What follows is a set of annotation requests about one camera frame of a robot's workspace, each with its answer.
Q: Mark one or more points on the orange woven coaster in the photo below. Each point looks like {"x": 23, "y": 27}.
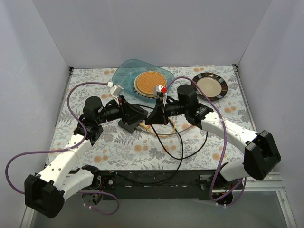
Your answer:
{"x": 151, "y": 74}

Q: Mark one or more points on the striped cream bowl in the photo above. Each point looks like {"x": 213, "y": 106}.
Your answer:
{"x": 142, "y": 95}

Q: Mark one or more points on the dark rimmed ceramic plate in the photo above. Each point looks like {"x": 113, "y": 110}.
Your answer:
{"x": 212, "y": 85}

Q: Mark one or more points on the floral table mat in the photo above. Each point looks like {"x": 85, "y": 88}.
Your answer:
{"x": 117, "y": 149}

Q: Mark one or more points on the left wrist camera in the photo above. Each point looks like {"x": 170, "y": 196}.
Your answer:
{"x": 115, "y": 90}

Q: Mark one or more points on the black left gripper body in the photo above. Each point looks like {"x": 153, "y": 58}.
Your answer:
{"x": 125, "y": 111}

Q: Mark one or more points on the teal plastic container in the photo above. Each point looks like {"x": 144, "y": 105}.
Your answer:
{"x": 126, "y": 74}

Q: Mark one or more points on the aluminium frame rail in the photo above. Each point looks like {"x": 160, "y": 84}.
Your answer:
{"x": 262, "y": 204}

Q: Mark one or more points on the black network switch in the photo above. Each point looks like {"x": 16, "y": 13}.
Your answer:
{"x": 131, "y": 128}

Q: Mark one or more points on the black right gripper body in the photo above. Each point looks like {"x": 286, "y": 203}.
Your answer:
{"x": 160, "y": 112}

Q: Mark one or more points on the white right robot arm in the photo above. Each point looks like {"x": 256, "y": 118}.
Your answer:
{"x": 260, "y": 151}

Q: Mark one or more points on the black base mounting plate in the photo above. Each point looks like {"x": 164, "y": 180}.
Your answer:
{"x": 150, "y": 184}

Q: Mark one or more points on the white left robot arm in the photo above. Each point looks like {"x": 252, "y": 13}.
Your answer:
{"x": 47, "y": 191}

